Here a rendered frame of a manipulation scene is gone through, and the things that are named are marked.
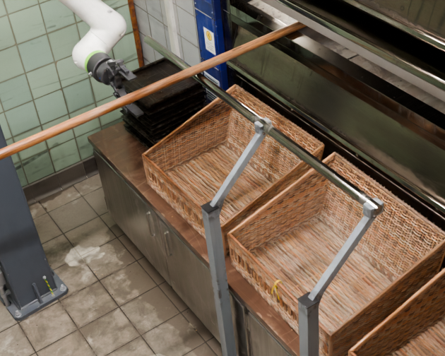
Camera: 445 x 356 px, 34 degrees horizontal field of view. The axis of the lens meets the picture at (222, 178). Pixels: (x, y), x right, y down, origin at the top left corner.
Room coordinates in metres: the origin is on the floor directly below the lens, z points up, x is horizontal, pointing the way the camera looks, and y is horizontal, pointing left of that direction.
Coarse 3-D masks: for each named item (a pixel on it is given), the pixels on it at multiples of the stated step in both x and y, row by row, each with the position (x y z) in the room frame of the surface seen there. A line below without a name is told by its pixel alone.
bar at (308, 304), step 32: (224, 96) 1.97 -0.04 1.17; (256, 128) 1.79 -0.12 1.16; (320, 160) 1.58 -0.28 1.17; (224, 192) 1.71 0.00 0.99; (352, 192) 1.44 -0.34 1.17; (224, 256) 1.68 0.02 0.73; (224, 288) 1.68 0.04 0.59; (320, 288) 1.29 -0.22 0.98; (224, 320) 1.67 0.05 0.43; (224, 352) 1.68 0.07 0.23
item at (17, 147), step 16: (272, 32) 2.27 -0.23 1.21; (288, 32) 2.29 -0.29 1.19; (240, 48) 2.20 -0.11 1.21; (208, 64) 2.12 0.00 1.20; (160, 80) 2.05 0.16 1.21; (176, 80) 2.06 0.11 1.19; (128, 96) 1.98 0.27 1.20; (144, 96) 2.00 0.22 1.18; (96, 112) 1.91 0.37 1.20; (64, 128) 1.86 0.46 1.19; (16, 144) 1.79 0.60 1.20; (32, 144) 1.80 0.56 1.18
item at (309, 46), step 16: (240, 16) 2.53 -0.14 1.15; (256, 16) 2.46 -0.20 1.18; (304, 48) 2.19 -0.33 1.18; (320, 48) 2.18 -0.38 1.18; (320, 64) 2.12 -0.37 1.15; (336, 64) 2.06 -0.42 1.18; (352, 64) 2.05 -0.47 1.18; (352, 80) 1.98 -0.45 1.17; (368, 80) 1.95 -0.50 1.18; (384, 96) 1.86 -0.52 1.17; (400, 96) 1.84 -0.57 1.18; (400, 112) 1.79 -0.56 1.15; (416, 112) 1.75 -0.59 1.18; (432, 112) 1.74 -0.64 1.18; (432, 128) 1.68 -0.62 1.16
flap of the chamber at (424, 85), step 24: (264, 0) 2.13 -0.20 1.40; (312, 0) 2.11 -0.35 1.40; (336, 0) 2.11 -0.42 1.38; (312, 24) 1.93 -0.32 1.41; (360, 24) 1.92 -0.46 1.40; (384, 24) 1.93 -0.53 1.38; (360, 48) 1.75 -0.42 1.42; (384, 48) 1.75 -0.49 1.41; (408, 48) 1.75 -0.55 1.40; (432, 48) 1.76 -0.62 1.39; (408, 72) 1.60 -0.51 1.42; (432, 72) 1.60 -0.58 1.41
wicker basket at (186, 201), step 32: (192, 128) 2.41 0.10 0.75; (224, 128) 2.49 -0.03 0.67; (288, 128) 2.22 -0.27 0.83; (160, 160) 2.33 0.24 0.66; (192, 160) 2.40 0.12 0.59; (224, 160) 2.38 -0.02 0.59; (256, 160) 2.32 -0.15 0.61; (288, 160) 2.18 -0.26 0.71; (160, 192) 2.21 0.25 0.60; (192, 192) 2.20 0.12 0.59; (256, 192) 2.15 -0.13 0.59; (192, 224) 2.01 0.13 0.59; (224, 224) 1.84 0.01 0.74
